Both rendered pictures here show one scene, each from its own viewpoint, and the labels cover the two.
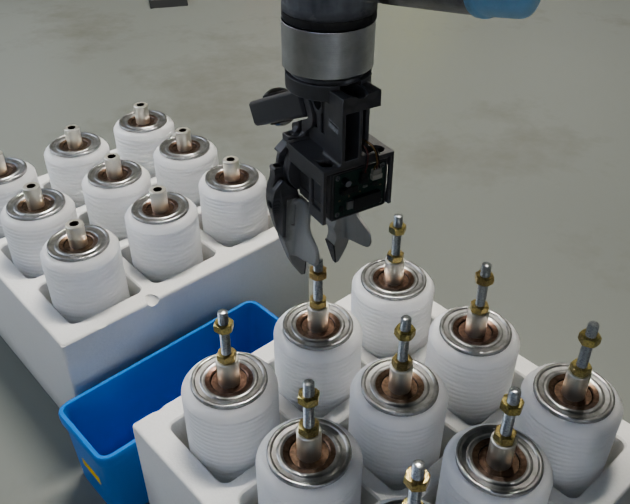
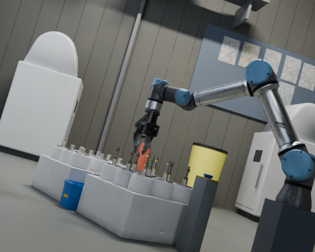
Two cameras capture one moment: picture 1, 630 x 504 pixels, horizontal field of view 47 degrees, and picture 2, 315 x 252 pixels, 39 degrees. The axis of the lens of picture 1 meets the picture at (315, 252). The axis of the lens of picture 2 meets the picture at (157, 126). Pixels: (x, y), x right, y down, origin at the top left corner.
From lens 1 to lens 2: 1.62 m
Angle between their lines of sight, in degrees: 41
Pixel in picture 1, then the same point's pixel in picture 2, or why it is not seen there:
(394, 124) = not seen: hidden behind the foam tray
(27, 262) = (64, 160)
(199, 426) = (105, 167)
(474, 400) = not seen: hidden behind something
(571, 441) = (180, 188)
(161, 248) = (98, 165)
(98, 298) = (81, 165)
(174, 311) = not seen: hidden behind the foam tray
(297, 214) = (138, 136)
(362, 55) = (158, 107)
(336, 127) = (151, 116)
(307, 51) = (150, 103)
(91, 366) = (73, 178)
